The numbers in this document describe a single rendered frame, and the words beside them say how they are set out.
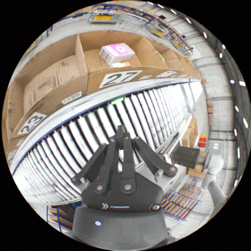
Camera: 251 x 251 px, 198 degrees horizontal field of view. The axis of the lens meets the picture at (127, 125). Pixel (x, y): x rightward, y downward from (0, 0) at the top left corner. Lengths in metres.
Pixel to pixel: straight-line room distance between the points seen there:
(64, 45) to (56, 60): 0.11
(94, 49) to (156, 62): 0.37
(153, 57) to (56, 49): 0.53
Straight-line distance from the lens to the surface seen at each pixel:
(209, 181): 0.94
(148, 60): 0.56
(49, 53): 0.48
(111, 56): 0.43
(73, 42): 0.47
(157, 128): 0.74
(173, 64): 0.90
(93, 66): 0.45
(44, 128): 0.40
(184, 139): 1.17
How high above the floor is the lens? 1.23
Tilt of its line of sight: 62 degrees down
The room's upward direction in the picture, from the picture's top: 92 degrees clockwise
